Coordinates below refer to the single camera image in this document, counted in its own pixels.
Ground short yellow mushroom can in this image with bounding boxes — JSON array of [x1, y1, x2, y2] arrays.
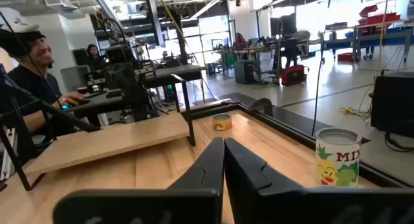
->
[[212, 113, 233, 132]]

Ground yellow and white floor cable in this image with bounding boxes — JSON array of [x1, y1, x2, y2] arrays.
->
[[338, 106, 371, 122]]

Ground coiled black cable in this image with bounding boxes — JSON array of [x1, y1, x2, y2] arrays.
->
[[384, 120, 414, 153]]

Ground dark grey desk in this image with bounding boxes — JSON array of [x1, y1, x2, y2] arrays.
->
[[63, 89, 127, 117]]

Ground grey monitor back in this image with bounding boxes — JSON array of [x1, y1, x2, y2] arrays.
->
[[60, 64, 92, 92]]

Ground yellow ceiling cable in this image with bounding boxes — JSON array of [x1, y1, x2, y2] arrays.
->
[[154, 0, 195, 56]]

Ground black round wheel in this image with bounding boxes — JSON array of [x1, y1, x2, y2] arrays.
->
[[102, 17, 126, 41]]

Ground person's hand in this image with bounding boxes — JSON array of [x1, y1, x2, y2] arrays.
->
[[60, 91, 87, 107]]

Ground white mixed fruit can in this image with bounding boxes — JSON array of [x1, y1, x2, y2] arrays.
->
[[315, 127, 362, 188]]

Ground black aluminium table frame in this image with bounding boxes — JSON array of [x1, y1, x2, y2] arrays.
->
[[180, 93, 414, 189]]

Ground person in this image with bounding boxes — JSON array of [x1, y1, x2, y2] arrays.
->
[[279, 15, 301, 69], [84, 43, 107, 72], [0, 21, 90, 137]]

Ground blue workbench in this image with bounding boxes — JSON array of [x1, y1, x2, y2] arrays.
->
[[318, 18, 414, 63]]

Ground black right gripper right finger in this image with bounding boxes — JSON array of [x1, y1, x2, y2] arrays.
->
[[224, 137, 414, 224]]

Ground black computer case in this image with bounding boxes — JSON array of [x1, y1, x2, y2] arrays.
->
[[370, 71, 414, 139]]

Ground light wooden board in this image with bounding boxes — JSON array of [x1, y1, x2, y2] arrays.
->
[[0, 64, 197, 192]]

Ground black cabinet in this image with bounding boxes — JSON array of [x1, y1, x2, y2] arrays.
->
[[234, 60, 261, 85]]

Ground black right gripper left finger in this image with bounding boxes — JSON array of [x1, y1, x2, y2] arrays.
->
[[52, 136, 226, 224]]

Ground black computer mouse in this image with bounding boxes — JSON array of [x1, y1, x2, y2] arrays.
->
[[60, 99, 91, 111]]

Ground long black cable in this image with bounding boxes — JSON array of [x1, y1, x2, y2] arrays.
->
[[311, 0, 333, 137]]

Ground red tool case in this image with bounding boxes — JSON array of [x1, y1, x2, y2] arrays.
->
[[280, 64, 308, 87]]

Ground yellow hanging cable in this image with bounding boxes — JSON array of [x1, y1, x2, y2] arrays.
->
[[371, 0, 391, 89]]

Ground red storage bins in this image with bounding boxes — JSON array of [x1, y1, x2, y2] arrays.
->
[[358, 4, 402, 27]]

